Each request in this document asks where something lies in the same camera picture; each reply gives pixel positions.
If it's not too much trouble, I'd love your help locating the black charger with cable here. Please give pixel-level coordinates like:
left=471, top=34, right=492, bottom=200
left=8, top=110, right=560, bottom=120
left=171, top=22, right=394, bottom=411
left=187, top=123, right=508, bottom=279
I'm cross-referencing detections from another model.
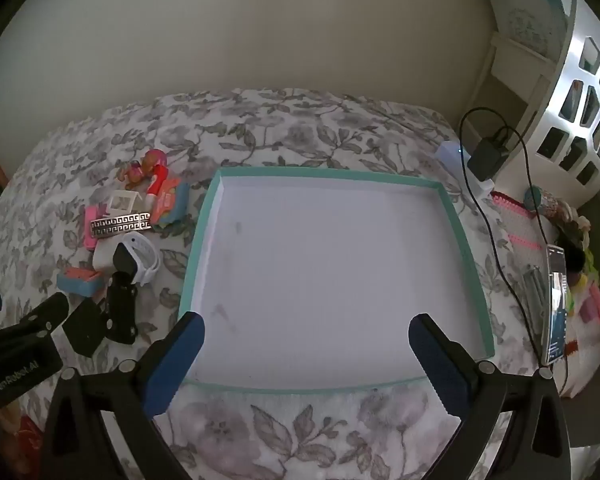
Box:
left=459, top=106, right=573, bottom=396

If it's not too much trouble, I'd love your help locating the pink and teal eraser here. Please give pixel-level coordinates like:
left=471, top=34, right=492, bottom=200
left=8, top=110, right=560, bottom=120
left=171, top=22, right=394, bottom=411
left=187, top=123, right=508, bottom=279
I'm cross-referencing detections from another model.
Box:
left=57, top=267, right=104, bottom=299

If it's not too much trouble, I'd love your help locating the pink rectangular block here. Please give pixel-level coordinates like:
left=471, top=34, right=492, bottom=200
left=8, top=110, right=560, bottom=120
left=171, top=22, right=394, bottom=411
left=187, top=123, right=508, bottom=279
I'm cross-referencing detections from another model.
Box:
left=84, top=205, right=106, bottom=251

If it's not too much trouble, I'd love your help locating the grey floral blanket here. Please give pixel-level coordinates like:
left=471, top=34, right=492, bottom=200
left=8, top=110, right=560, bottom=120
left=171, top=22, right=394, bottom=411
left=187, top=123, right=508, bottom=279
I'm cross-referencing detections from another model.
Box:
left=0, top=87, right=531, bottom=480

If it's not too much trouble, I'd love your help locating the red glue stick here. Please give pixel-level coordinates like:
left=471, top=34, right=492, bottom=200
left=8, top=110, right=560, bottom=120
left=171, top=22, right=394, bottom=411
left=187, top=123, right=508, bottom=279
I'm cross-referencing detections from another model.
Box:
left=147, top=167, right=169, bottom=202

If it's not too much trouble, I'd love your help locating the smartphone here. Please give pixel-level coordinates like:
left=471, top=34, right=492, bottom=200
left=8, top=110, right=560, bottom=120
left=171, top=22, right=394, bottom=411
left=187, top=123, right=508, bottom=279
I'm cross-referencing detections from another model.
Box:
left=544, top=244, right=567, bottom=366

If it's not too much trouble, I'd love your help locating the white laundry basket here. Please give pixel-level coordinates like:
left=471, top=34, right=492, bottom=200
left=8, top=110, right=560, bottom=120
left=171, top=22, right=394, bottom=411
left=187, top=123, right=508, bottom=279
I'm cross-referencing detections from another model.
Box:
left=525, top=0, right=600, bottom=187

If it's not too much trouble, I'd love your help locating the black square pad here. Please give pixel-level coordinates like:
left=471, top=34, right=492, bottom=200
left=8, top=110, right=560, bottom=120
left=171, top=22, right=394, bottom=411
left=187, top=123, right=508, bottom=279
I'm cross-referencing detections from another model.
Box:
left=60, top=300, right=107, bottom=359

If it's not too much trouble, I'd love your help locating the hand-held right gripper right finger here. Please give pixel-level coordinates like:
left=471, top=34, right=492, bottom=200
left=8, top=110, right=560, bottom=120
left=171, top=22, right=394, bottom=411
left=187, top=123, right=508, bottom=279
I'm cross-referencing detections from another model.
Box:
left=407, top=313, right=573, bottom=480

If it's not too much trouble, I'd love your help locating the white shelf unit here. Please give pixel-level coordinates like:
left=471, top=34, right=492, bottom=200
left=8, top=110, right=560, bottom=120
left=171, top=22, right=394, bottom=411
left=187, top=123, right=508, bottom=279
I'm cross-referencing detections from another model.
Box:
left=480, top=0, right=578, bottom=128

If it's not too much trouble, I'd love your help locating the white pegboard with pink pegs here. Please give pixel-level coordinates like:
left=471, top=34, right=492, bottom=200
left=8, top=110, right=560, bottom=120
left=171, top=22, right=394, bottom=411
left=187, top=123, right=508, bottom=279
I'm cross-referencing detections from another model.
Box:
left=490, top=190, right=556, bottom=281

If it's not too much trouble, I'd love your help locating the white square frame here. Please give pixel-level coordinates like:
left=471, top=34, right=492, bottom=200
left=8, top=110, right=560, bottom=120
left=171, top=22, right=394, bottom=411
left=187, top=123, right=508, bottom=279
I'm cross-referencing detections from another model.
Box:
left=105, top=191, right=142, bottom=216

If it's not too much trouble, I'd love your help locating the coral eraser pack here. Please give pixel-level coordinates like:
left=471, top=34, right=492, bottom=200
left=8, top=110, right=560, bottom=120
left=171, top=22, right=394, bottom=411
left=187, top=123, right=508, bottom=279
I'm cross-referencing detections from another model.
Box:
left=152, top=180, right=192, bottom=227

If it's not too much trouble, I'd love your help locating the red printed item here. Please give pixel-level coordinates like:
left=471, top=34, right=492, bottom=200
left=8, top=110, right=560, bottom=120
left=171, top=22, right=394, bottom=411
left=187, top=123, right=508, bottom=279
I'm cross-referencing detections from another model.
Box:
left=10, top=412, right=47, bottom=461

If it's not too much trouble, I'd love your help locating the teal shallow box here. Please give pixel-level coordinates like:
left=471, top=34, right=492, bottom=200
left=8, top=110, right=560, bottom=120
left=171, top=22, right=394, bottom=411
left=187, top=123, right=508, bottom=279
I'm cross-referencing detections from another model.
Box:
left=179, top=167, right=496, bottom=395

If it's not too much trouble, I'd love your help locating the pink dog figurine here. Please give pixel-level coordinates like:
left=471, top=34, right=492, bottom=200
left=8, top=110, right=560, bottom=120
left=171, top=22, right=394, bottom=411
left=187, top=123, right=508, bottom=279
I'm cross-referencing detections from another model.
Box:
left=120, top=149, right=168, bottom=186

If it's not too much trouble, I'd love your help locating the white power strip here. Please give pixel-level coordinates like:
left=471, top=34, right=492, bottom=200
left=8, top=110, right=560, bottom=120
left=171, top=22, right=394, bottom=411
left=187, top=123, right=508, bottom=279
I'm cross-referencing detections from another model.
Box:
left=437, top=141, right=496, bottom=201

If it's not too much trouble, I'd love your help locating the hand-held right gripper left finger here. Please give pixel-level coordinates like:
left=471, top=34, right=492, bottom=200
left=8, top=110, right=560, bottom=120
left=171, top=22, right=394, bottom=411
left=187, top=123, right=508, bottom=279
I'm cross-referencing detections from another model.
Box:
left=40, top=311, right=207, bottom=480

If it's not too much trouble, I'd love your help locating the small gold brown block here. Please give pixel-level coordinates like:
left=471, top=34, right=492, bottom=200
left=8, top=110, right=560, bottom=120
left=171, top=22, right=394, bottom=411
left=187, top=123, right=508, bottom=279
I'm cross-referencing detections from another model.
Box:
left=90, top=212, right=153, bottom=237

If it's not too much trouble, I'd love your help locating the black power adapter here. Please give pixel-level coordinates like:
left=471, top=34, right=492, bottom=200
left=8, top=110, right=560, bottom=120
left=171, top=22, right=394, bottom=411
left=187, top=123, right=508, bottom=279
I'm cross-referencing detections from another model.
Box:
left=467, top=127, right=511, bottom=181

